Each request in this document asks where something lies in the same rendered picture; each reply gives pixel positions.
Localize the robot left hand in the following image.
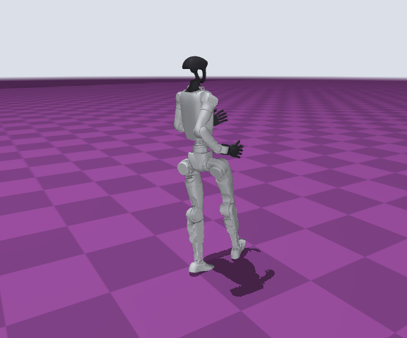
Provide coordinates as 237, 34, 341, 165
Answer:
213, 109, 228, 126

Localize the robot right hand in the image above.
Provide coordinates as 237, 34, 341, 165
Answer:
221, 140, 244, 158

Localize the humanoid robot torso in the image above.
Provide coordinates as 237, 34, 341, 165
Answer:
180, 86, 214, 172

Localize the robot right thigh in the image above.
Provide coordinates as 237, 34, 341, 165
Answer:
207, 158, 234, 217

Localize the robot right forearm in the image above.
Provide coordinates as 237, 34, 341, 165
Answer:
200, 127, 229, 154

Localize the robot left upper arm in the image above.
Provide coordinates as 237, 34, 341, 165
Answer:
174, 92, 184, 132

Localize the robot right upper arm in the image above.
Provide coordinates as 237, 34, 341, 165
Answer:
193, 92, 218, 138

